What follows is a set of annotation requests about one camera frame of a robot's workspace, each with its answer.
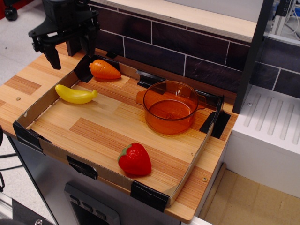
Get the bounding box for cardboard fence with black tape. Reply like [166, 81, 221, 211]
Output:
[13, 56, 237, 213]

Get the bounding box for grey oven control panel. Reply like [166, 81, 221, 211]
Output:
[64, 184, 121, 225]

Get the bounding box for black caster wheel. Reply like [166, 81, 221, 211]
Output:
[4, 6, 18, 21]

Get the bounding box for dark grey vertical post right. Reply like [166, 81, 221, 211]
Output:
[232, 0, 274, 114]

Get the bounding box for red toy strawberry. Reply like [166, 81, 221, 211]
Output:
[118, 143, 152, 176]

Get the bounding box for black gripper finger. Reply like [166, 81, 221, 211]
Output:
[38, 39, 61, 70]
[79, 25, 98, 58]

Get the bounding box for orange toy carrot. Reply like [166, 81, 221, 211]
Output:
[89, 60, 121, 80]

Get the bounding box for white toy sink drainboard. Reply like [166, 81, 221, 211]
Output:
[224, 86, 300, 197]

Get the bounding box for light wooden shelf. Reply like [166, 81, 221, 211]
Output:
[98, 0, 256, 43]

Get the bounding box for transparent orange plastic pot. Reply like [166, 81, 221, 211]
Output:
[136, 81, 207, 135]

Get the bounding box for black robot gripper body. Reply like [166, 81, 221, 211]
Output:
[29, 0, 100, 47]

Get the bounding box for yellow toy banana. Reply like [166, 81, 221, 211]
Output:
[55, 84, 98, 104]

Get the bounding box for black floor cable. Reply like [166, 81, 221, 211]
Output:
[0, 152, 23, 193]

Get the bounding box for black shelf support post left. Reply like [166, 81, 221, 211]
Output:
[66, 37, 82, 56]

